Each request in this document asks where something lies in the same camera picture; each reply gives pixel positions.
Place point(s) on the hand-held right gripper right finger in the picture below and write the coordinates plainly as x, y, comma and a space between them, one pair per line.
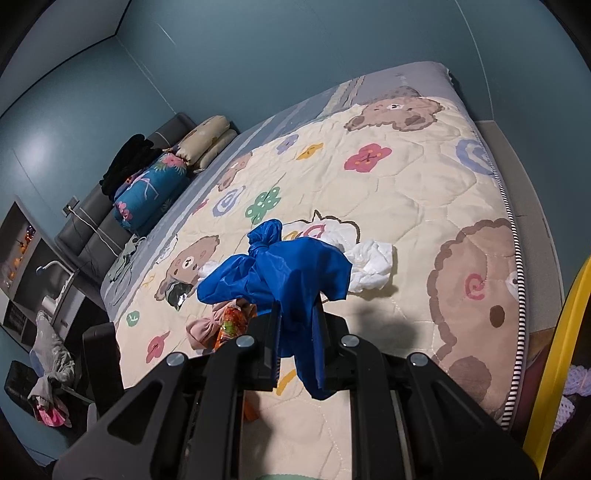
330, 355

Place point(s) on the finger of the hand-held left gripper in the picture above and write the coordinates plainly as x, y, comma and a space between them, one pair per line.
101, 360

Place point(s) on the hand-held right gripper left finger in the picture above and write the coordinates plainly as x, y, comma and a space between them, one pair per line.
268, 350

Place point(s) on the orange snack bag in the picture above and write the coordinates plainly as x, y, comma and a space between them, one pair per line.
231, 323

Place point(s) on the pink cloth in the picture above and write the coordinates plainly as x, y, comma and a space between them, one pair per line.
203, 327

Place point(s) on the blue glove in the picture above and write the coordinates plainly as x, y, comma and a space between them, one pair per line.
286, 267

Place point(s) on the white cloth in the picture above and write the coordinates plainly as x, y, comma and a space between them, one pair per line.
369, 265

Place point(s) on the small white tissue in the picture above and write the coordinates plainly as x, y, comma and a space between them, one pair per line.
211, 268

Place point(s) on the green snack wrapper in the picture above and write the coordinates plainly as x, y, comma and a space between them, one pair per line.
178, 295

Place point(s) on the yellow rimmed waste bin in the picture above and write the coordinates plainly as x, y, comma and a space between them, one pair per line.
565, 341

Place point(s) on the clothes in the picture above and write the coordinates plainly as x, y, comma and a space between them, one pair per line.
570, 410

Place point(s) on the grey garment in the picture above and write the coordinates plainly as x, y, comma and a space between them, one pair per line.
53, 350

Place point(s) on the pink garment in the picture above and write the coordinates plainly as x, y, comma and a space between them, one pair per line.
53, 415

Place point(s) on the pale green cloth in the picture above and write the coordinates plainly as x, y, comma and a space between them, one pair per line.
121, 263

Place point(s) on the white desk lamp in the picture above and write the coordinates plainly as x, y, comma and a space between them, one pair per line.
55, 265

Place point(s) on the grey padded headboard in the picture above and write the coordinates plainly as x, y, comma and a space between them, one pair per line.
92, 230

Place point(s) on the white shelf unit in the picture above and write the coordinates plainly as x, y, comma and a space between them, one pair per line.
23, 240

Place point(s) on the blue floral pillow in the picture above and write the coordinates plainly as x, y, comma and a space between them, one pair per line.
147, 194

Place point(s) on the black clothing pile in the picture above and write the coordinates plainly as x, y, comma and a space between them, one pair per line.
124, 161

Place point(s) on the beige folded pillows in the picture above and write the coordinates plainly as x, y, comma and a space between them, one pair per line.
207, 136

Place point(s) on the bed with striped sheet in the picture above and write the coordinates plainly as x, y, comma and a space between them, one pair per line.
406, 73

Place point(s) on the wall socket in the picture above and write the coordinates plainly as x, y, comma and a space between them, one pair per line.
71, 205

